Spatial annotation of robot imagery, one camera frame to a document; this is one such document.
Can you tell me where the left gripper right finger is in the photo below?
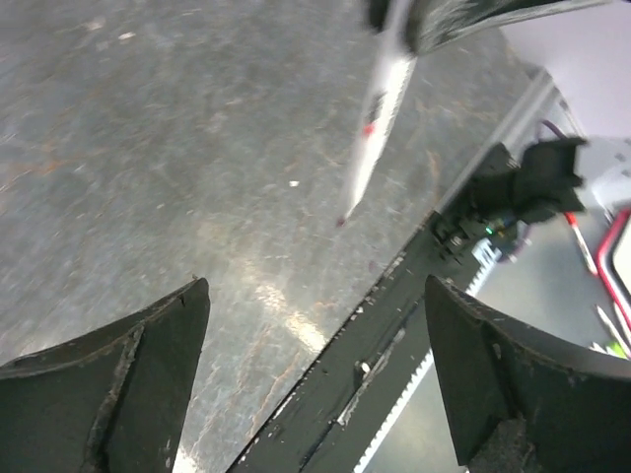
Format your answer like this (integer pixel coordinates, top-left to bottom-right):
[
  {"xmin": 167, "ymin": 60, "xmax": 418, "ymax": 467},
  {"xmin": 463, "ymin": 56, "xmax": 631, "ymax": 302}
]
[{"xmin": 425, "ymin": 276, "xmax": 630, "ymax": 472}]

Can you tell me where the green capped marker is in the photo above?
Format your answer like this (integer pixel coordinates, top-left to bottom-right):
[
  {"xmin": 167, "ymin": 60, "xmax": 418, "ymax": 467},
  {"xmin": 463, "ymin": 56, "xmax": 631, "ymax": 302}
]
[{"xmin": 595, "ymin": 304, "xmax": 630, "ymax": 360}]

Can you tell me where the red framed board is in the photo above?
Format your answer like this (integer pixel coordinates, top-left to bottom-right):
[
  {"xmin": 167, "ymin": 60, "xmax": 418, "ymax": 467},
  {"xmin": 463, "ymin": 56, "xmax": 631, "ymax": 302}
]
[{"xmin": 596, "ymin": 208, "xmax": 630, "ymax": 329}]

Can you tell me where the slotted cable duct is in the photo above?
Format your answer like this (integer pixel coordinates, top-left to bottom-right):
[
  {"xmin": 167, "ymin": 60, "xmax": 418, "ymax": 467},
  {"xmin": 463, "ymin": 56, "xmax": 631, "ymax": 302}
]
[{"xmin": 353, "ymin": 238, "xmax": 501, "ymax": 473}]

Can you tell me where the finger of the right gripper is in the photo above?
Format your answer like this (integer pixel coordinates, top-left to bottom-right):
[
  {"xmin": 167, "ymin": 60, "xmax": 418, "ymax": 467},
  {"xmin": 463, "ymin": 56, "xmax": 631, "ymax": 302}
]
[{"xmin": 367, "ymin": 0, "xmax": 605, "ymax": 55}]

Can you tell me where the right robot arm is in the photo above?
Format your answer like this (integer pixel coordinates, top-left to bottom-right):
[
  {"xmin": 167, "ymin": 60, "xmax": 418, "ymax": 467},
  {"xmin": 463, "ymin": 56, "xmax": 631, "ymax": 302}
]
[{"xmin": 338, "ymin": 1, "xmax": 630, "ymax": 224}]

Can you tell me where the white marker with magenta cap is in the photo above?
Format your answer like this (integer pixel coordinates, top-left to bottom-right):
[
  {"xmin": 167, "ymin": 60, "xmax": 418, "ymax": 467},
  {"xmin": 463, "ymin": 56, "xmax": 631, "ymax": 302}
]
[{"xmin": 336, "ymin": 1, "xmax": 416, "ymax": 227}]

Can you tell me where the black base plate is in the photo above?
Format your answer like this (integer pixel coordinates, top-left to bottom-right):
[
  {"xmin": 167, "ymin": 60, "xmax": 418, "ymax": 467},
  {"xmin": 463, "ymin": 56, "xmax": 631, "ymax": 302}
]
[{"xmin": 226, "ymin": 142, "xmax": 519, "ymax": 473}]

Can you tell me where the red marker pen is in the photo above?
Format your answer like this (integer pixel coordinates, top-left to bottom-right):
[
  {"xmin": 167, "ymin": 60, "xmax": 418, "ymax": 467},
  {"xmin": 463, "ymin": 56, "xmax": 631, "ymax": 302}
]
[{"xmin": 564, "ymin": 212, "xmax": 597, "ymax": 276}]

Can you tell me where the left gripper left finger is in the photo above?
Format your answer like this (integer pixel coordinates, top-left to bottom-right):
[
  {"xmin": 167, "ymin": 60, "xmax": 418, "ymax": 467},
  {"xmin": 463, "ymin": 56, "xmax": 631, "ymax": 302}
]
[{"xmin": 1, "ymin": 278, "xmax": 211, "ymax": 472}]

